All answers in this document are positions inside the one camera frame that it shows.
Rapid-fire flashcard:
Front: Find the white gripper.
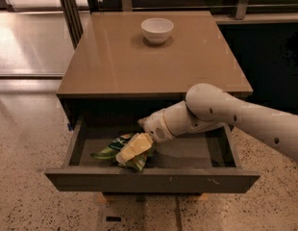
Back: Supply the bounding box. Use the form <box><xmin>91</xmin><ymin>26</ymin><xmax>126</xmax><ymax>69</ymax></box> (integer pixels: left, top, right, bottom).
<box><xmin>116</xmin><ymin>101</ymin><xmax>223</xmax><ymax>165</ymax></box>

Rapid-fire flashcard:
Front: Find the green rice chip bag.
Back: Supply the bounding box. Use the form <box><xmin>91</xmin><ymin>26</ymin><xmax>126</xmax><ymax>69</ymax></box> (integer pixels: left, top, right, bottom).
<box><xmin>90</xmin><ymin>133</ymin><xmax>154</xmax><ymax>171</ymax></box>

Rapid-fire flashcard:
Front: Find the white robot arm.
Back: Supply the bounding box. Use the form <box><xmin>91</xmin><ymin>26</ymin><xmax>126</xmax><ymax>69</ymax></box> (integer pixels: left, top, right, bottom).
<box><xmin>138</xmin><ymin>84</ymin><xmax>298</xmax><ymax>162</ymax></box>

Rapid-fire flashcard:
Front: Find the grey open top drawer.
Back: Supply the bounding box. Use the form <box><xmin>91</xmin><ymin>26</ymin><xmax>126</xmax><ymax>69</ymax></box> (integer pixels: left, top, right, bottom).
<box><xmin>45</xmin><ymin>116</ymin><xmax>260</xmax><ymax>193</ymax></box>

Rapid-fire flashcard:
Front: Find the brown cabinet with counter top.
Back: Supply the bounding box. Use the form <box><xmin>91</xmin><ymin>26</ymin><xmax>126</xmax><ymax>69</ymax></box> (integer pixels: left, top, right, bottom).
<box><xmin>57</xmin><ymin>12</ymin><xmax>253</xmax><ymax>124</ymax></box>

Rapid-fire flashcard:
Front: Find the white ceramic bowl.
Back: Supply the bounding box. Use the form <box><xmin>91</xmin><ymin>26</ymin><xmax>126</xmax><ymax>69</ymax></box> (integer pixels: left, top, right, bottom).
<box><xmin>141</xmin><ymin>17</ymin><xmax>174</xmax><ymax>44</ymax></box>

